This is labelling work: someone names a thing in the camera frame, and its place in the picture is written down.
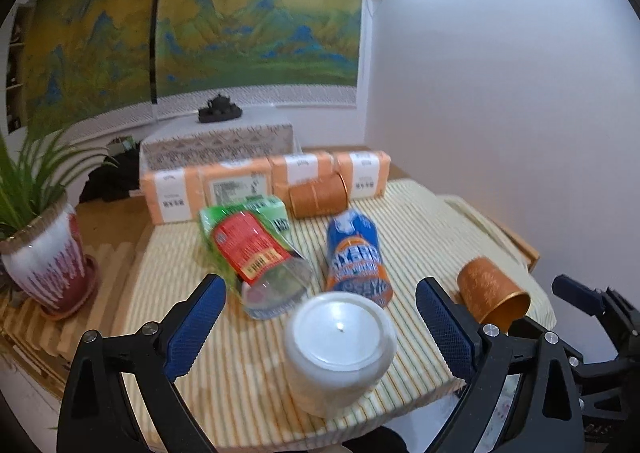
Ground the white paper cup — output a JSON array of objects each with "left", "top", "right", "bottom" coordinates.
[{"left": 283, "top": 291, "right": 397, "bottom": 418}]

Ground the orange cup near front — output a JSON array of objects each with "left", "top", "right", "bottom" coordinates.
[{"left": 458, "top": 257, "right": 530, "bottom": 334}]

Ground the orange cup by tissues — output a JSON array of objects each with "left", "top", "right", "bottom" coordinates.
[{"left": 288, "top": 172, "right": 348, "bottom": 219}]

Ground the corrugated wooden mat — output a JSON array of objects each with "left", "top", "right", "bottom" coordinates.
[{"left": 0, "top": 241, "right": 138, "bottom": 364}]

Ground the red pot saucer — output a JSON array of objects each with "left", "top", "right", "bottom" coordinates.
[{"left": 39, "top": 255, "right": 100, "bottom": 322}]

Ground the red white ceramic pot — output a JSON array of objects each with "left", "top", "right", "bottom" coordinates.
[{"left": 1, "top": 195, "right": 86, "bottom": 311}]

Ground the red green label bottle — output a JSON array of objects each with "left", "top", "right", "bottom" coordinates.
[{"left": 209, "top": 210, "right": 315, "bottom": 321}]

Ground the striped yellow tablecloth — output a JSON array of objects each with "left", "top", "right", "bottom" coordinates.
[{"left": 117, "top": 179, "right": 556, "bottom": 452}]

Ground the orange tissue pack far left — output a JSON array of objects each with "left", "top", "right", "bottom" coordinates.
[{"left": 140, "top": 167, "right": 206, "bottom": 225}]

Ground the orange tissue pack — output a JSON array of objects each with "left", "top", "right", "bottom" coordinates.
[
  {"left": 269, "top": 150, "right": 334, "bottom": 208},
  {"left": 333, "top": 150, "right": 392, "bottom": 200},
  {"left": 140, "top": 167, "right": 206, "bottom": 225}
]

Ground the green tissue pack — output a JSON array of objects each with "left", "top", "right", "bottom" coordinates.
[{"left": 198, "top": 196, "right": 290, "bottom": 282}]

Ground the blue orange drink bottle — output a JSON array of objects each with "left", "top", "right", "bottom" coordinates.
[{"left": 326, "top": 209, "right": 393, "bottom": 308}]

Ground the green potted plant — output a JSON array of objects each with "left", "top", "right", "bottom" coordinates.
[{"left": 1, "top": 127, "right": 117, "bottom": 239}]

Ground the orange tissue pack right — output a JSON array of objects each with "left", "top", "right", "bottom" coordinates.
[{"left": 333, "top": 150, "right": 392, "bottom": 200}]

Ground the orange tissue pack middle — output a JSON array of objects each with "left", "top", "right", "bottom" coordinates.
[{"left": 269, "top": 150, "right": 334, "bottom": 208}]

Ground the left landscape painting blind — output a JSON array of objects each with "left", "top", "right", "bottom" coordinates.
[{"left": 23, "top": 0, "right": 153, "bottom": 132}]

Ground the landscape painting blind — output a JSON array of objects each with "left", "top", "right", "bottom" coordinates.
[
  {"left": 155, "top": 0, "right": 362, "bottom": 98},
  {"left": 23, "top": 0, "right": 153, "bottom": 132}
]

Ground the right landscape painting blind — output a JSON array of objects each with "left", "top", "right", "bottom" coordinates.
[{"left": 155, "top": 0, "right": 362, "bottom": 98}]

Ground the wooden wall shelf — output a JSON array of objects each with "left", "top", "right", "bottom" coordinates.
[{"left": 6, "top": 4, "right": 35, "bottom": 133}]

